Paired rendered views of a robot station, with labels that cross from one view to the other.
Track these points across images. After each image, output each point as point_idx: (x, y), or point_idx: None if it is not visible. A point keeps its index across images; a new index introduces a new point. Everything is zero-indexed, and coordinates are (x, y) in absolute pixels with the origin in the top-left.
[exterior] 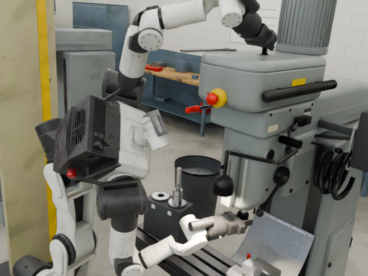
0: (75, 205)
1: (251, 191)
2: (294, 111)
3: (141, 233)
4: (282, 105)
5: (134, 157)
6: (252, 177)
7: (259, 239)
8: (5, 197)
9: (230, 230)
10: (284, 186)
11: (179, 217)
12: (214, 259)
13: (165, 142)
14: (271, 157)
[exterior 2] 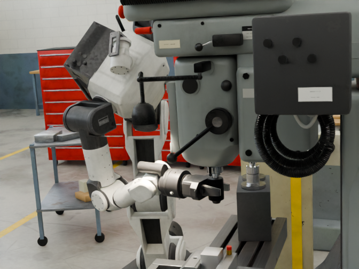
0: (146, 150)
1: (179, 132)
2: (215, 26)
3: (235, 221)
4: (179, 15)
5: (110, 81)
6: (177, 112)
7: (324, 268)
8: None
9: (182, 188)
10: (239, 143)
11: (236, 197)
12: (247, 263)
13: (115, 63)
14: (190, 88)
